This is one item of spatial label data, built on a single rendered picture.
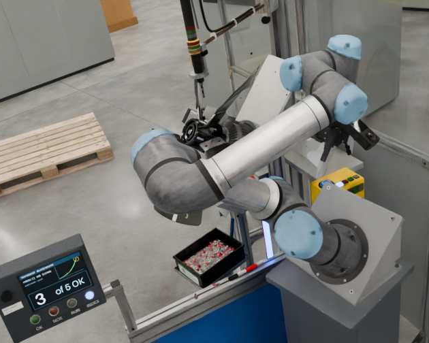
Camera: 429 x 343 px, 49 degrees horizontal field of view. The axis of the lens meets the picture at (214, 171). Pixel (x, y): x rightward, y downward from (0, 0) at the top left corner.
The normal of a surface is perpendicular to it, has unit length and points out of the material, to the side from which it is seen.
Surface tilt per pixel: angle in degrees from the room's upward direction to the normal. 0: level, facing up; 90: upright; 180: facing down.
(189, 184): 49
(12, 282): 75
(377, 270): 90
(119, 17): 90
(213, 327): 90
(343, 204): 44
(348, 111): 102
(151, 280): 0
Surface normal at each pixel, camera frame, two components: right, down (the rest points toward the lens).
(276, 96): -0.79, -0.27
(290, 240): -0.62, -0.25
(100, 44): 0.62, 0.31
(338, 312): -0.17, -0.85
